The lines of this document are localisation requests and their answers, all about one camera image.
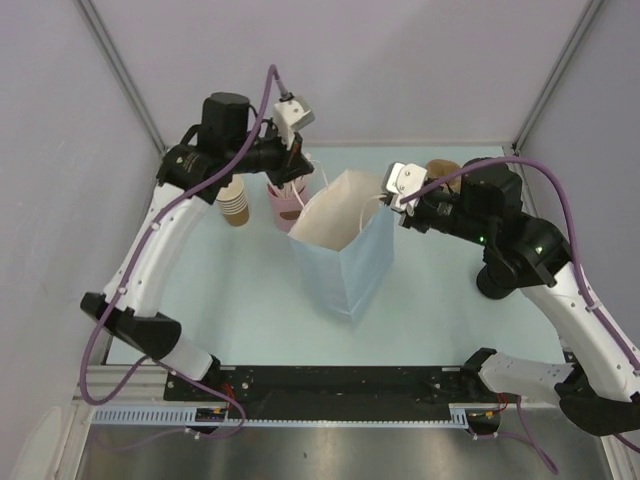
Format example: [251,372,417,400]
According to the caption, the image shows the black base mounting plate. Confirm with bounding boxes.
[164,365,521,422]

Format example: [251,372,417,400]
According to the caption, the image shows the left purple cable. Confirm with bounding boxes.
[79,63,289,451]

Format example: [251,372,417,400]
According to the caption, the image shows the purple cable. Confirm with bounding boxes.
[79,63,289,451]
[402,157,640,476]

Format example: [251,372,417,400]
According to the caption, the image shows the white and blue paper bag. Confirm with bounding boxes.
[288,161,394,323]

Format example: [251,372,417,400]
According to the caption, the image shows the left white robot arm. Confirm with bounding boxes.
[80,92,314,400]

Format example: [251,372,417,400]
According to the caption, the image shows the stack of brown paper cups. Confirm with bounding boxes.
[216,175,249,227]

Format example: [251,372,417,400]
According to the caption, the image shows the bundle of wrapped white straws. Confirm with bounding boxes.
[269,179,307,199]

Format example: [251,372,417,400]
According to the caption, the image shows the aluminium frame rail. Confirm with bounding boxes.
[72,364,616,429]

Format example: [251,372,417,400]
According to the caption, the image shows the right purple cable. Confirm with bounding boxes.
[402,157,640,476]

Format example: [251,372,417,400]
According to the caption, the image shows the pink straw holder cup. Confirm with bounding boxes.
[267,183,309,232]

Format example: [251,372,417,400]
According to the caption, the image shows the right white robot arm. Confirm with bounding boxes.
[383,158,639,436]

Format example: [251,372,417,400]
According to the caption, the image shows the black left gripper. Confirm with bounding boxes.
[226,119,313,189]

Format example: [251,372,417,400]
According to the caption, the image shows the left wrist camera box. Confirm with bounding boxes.
[272,95,315,149]

